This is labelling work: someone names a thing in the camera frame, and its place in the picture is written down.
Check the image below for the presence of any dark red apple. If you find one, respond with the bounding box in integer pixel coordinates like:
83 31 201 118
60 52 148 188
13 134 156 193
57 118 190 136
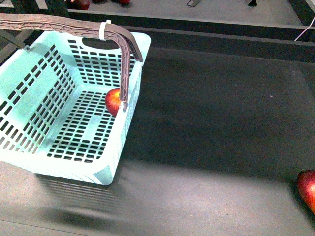
69 0 90 10

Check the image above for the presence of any white zip tie right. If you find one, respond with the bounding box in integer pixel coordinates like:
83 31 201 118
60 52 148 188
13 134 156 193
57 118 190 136
98 20 111 41

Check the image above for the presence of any black lower right tray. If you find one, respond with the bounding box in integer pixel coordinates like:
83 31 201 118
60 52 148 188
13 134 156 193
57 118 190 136
0 32 315 236

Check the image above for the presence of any black perforated metal post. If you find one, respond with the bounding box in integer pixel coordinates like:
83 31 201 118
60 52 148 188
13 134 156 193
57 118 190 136
11 0 47 14
45 0 69 17

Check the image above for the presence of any black tray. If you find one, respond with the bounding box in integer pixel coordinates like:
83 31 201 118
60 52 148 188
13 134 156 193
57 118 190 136
0 32 315 236
69 0 315 42

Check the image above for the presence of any light blue plastic basket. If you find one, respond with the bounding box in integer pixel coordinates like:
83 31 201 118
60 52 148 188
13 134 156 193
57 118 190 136
0 32 144 185

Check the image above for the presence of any black flat divider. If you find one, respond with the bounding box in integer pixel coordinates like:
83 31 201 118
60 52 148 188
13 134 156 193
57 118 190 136
187 0 200 7

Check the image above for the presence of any black triangular divider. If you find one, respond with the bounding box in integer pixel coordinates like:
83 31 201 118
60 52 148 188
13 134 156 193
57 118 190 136
245 0 257 7

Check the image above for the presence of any black upper right tray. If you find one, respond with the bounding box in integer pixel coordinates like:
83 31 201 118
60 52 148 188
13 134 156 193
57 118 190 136
69 0 315 42

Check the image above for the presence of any white cable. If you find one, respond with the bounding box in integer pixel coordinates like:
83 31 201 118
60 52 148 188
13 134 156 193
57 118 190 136
294 17 315 42

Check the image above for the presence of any brown basket handle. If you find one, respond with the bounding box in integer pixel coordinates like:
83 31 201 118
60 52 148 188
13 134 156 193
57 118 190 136
0 13 143 111

